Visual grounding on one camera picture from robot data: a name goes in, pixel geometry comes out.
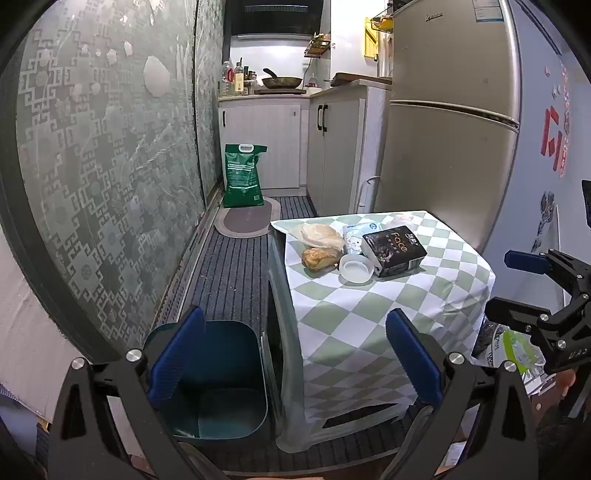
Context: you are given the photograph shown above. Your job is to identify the red wall sticker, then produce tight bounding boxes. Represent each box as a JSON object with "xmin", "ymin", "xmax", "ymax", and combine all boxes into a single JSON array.
[{"xmin": 541, "ymin": 60, "xmax": 571, "ymax": 179}]

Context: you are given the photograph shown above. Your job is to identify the brown bread piece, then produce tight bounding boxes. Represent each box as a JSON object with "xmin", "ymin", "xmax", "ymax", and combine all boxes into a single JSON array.
[{"xmin": 302, "ymin": 248, "xmax": 343, "ymax": 271}]

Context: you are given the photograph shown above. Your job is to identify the white kitchen cabinet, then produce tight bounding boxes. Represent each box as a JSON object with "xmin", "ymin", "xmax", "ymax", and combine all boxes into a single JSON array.
[{"xmin": 218, "ymin": 95, "xmax": 308, "ymax": 190}]

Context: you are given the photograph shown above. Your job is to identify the white disposable bowl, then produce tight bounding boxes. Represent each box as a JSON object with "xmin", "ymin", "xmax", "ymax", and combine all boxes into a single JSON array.
[{"xmin": 339, "ymin": 254, "xmax": 374, "ymax": 284}]

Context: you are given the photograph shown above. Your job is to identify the teal plastic trash bin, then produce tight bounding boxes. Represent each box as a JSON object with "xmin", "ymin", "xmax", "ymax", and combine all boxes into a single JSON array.
[{"xmin": 143, "ymin": 320, "xmax": 271, "ymax": 445}]

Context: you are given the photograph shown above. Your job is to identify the green white checkered tablecloth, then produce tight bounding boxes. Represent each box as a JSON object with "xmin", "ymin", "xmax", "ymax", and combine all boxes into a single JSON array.
[{"xmin": 270, "ymin": 211, "xmax": 497, "ymax": 416}]

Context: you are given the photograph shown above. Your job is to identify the white cabinet with black handles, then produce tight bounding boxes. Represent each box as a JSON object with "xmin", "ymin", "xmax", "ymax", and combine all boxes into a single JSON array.
[{"xmin": 307, "ymin": 79, "xmax": 393, "ymax": 217}]

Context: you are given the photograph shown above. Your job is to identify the dark figure wall sticker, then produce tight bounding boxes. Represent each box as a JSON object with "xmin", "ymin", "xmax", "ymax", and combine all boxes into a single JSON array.
[{"xmin": 531, "ymin": 191, "xmax": 559, "ymax": 252}]

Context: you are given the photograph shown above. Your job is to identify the wooden cutting board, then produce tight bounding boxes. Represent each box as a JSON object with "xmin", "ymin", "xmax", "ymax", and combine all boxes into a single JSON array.
[{"xmin": 330, "ymin": 73, "xmax": 393, "ymax": 86}]

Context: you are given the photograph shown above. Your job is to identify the yellow hanging holder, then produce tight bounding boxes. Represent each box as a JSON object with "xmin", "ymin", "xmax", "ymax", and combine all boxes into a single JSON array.
[{"xmin": 364, "ymin": 17, "xmax": 380, "ymax": 58}]

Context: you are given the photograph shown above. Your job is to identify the green rice bag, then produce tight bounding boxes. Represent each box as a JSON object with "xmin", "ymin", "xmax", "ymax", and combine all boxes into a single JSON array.
[{"xmin": 223, "ymin": 143, "xmax": 268, "ymax": 208}]

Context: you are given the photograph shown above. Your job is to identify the striped grey carpet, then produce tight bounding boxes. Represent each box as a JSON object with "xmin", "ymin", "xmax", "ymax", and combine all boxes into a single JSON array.
[{"xmin": 152, "ymin": 196, "xmax": 416, "ymax": 476}]

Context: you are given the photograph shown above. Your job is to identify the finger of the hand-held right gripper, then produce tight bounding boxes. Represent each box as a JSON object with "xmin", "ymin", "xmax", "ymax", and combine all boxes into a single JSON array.
[
  {"xmin": 485, "ymin": 298, "xmax": 580, "ymax": 344},
  {"xmin": 504, "ymin": 249, "xmax": 591, "ymax": 296}
]

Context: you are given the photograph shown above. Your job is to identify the black tissue pack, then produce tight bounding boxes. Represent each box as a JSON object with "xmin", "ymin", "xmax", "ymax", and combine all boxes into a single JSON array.
[{"xmin": 362, "ymin": 226, "xmax": 428, "ymax": 278}]

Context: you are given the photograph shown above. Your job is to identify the wall spice rack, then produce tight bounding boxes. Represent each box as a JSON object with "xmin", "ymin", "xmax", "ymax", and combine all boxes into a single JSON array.
[{"xmin": 304, "ymin": 33, "xmax": 333, "ymax": 58}]

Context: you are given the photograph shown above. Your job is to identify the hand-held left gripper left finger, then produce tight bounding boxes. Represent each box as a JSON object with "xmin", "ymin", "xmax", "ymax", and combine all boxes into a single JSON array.
[{"xmin": 48, "ymin": 305, "xmax": 206, "ymax": 480}]

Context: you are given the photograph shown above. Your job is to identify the plastic bag of flatbread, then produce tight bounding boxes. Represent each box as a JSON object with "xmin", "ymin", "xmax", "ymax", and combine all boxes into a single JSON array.
[{"xmin": 288, "ymin": 223, "xmax": 346, "ymax": 254}]

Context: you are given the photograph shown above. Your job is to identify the blue white tissue packet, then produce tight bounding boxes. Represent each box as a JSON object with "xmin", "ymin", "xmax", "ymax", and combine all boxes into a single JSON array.
[{"xmin": 342, "ymin": 222, "xmax": 384, "ymax": 256}]

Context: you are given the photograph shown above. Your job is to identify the black range hood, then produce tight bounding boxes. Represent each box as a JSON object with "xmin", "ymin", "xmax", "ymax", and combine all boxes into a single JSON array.
[{"xmin": 223, "ymin": 0, "xmax": 324, "ymax": 38}]

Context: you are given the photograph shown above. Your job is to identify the wire basket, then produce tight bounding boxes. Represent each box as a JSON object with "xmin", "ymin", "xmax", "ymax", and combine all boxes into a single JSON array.
[{"xmin": 369, "ymin": 7, "xmax": 402, "ymax": 31}]

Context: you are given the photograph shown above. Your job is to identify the white pipe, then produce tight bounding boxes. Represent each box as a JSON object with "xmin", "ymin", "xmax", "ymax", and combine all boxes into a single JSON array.
[{"xmin": 355, "ymin": 175, "xmax": 382, "ymax": 215}]

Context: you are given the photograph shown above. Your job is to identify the oval grey floor mat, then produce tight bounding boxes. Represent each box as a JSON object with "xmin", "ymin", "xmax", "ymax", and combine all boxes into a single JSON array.
[{"xmin": 213, "ymin": 198, "xmax": 281, "ymax": 239}]

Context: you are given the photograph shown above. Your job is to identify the plastic bag with green label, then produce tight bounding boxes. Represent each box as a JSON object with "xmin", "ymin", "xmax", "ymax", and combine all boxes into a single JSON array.
[{"xmin": 471, "ymin": 320, "xmax": 548, "ymax": 384}]

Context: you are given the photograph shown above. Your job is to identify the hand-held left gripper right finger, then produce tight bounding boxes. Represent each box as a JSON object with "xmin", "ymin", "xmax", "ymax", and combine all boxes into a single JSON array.
[{"xmin": 385, "ymin": 308, "xmax": 541, "ymax": 480}]

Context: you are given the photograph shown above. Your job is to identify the black frying pan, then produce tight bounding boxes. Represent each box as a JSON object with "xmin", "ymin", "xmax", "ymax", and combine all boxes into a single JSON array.
[{"xmin": 262, "ymin": 68, "xmax": 304, "ymax": 90}]

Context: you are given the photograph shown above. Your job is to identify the patterned frosted glass door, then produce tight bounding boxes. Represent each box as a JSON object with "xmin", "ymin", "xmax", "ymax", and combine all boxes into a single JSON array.
[
  {"xmin": 194, "ymin": 0, "xmax": 225, "ymax": 197},
  {"xmin": 0, "ymin": 0, "xmax": 208, "ymax": 365}
]

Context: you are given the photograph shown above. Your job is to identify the beige two-door fridge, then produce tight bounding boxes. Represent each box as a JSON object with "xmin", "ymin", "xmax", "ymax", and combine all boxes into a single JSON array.
[{"xmin": 373, "ymin": 0, "xmax": 522, "ymax": 256}]

